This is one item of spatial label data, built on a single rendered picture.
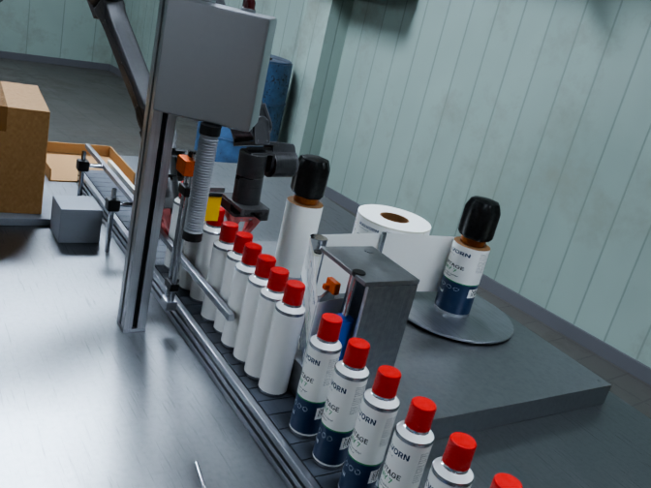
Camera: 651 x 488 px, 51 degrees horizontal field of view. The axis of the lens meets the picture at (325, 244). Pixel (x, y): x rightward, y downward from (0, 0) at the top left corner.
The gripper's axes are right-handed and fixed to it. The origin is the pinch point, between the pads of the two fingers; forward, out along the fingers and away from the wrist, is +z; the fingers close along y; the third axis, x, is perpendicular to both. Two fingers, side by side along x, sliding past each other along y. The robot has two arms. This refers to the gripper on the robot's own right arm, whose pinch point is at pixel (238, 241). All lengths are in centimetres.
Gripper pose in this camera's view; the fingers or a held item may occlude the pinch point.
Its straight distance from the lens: 145.2
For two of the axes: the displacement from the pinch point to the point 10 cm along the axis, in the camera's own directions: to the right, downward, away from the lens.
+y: -5.2, -3.9, 7.6
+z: -2.0, 9.2, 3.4
